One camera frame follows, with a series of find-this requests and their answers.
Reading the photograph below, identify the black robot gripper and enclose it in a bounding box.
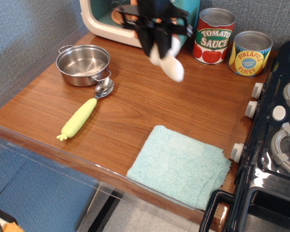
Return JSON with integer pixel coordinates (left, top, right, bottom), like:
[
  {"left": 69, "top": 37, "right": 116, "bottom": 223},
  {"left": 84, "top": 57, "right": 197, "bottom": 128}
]
[{"left": 117, "top": 0, "right": 192, "bottom": 59}]

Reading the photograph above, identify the teal toy microwave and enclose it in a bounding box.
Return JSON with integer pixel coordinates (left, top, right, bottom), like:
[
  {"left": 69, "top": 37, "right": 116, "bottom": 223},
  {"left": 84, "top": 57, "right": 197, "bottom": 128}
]
[{"left": 80, "top": 0, "right": 200, "bottom": 48}]

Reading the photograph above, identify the white stove knob rear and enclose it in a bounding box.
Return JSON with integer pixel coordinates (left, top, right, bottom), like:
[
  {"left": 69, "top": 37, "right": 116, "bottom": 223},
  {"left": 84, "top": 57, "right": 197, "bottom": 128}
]
[{"left": 251, "top": 82, "right": 263, "bottom": 100}]

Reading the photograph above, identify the white stove knob front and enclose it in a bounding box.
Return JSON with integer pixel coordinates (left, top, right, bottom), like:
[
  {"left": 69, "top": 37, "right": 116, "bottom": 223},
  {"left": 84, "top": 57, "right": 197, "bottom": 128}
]
[{"left": 231, "top": 143, "right": 244, "bottom": 163}]

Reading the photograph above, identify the orange plush object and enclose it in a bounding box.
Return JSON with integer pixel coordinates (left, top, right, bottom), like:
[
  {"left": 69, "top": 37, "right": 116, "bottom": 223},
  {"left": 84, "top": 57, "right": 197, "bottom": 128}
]
[{"left": 2, "top": 222, "right": 24, "bottom": 232}]

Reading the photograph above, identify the white stove knob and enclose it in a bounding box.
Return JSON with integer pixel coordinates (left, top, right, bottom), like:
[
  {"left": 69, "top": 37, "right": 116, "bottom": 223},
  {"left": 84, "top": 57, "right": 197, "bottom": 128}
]
[
  {"left": 231, "top": 143, "right": 244, "bottom": 163},
  {"left": 245, "top": 101, "right": 258, "bottom": 119},
  {"left": 251, "top": 82, "right": 263, "bottom": 100}
]

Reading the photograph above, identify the pineapple slices can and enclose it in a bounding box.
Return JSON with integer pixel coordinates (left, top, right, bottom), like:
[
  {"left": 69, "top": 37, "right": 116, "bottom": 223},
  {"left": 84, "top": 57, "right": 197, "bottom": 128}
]
[{"left": 229, "top": 31, "right": 273, "bottom": 77}]

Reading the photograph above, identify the black toy stove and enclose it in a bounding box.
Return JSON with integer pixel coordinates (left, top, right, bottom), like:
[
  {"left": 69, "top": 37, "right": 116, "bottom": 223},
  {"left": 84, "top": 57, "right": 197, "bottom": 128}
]
[{"left": 200, "top": 41, "right": 290, "bottom": 232}]

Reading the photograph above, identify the small silver pot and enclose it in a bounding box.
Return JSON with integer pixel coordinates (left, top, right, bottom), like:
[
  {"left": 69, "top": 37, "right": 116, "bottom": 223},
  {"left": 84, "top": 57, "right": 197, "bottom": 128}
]
[{"left": 56, "top": 44, "right": 112, "bottom": 87}]

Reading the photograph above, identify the plush white brown mushroom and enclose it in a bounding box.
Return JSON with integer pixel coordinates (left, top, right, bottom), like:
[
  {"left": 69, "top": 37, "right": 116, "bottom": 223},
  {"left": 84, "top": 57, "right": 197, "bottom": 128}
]
[{"left": 149, "top": 36, "right": 185, "bottom": 83}]

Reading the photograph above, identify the white stove knob middle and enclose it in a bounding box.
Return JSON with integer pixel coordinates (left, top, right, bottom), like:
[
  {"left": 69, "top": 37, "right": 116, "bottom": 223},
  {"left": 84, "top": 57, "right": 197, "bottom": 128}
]
[{"left": 245, "top": 101, "right": 258, "bottom": 119}]

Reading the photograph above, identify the spoon with green handle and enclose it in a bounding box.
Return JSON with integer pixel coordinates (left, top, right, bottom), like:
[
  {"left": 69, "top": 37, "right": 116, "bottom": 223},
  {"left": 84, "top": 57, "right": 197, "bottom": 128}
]
[{"left": 56, "top": 78, "right": 114, "bottom": 141}]

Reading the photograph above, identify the light blue folded cloth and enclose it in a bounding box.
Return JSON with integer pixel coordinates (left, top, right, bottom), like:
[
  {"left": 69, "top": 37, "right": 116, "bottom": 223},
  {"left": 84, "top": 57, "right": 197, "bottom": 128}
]
[{"left": 127, "top": 125, "right": 231, "bottom": 210}]

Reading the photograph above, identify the tomato sauce can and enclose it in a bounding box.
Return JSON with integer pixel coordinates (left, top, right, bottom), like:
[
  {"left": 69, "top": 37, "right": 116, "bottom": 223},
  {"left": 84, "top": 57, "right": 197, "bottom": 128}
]
[{"left": 193, "top": 8, "right": 235, "bottom": 64}]

